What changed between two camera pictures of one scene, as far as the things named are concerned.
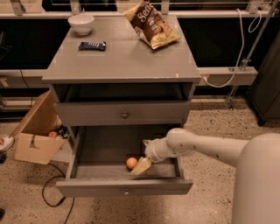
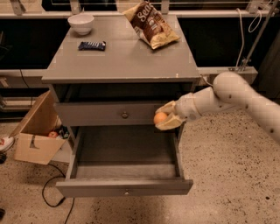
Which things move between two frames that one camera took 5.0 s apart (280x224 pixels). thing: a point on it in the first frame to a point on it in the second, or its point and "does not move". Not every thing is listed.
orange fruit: x=131 y=163 to x=159 y=117
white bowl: x=81 y=23 does not move
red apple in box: x=52 y=134 does not move
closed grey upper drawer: x=122 y=113 does not move
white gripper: x=153 y=150 to x=186 y=108
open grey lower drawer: x=101 y=158 does not move
